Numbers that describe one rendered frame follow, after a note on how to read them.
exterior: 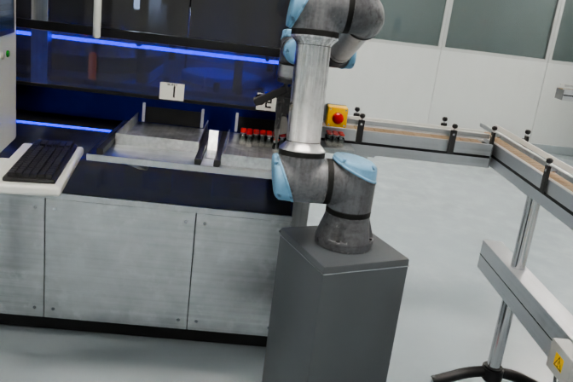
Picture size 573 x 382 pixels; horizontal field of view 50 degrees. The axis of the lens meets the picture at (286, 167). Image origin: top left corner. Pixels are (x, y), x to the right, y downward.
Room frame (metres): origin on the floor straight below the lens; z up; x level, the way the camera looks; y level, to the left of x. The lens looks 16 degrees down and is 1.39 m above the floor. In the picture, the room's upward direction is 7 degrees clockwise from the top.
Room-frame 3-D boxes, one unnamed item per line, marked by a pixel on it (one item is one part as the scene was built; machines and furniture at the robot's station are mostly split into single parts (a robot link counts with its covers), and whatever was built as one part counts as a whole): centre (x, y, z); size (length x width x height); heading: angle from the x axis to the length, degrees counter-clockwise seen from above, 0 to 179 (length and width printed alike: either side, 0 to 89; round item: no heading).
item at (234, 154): (1.93, 0.08, 0.90); 0.34 x 0.26 x 0.04; 4
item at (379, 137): (2.34, -0.43, 0.92); 0.69 x 0.15 x 0.16; 94
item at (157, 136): (2.02, 0.42, 0.90); 0.34 x 0.26 x 0.04; 4
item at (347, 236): (1.48, -0.17, 0.84); 0.15 x 0.15 x 0.10
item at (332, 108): (2.18, -0.16, 1.00); 0.08 x 0.07 x 0.07; 4
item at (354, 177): (1.48, -0.16, 0.96); 0.13 x 0.12 x 0.14; 98
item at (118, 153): (1.96, 0.25, 0.87); 0.70 x 0.48 x 0.02; 94
